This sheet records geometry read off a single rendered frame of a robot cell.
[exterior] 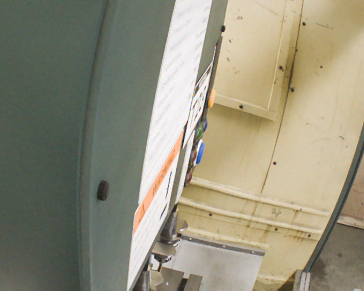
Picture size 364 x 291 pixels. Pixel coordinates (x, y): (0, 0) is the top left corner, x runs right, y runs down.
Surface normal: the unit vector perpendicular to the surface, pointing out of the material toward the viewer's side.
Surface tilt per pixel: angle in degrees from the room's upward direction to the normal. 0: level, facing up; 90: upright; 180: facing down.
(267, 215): 90
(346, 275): 0
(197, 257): 24
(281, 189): 90
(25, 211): 90
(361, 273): 0
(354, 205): 90
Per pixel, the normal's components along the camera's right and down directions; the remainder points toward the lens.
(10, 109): -0.23, 0.43
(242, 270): 0.07, -0.61
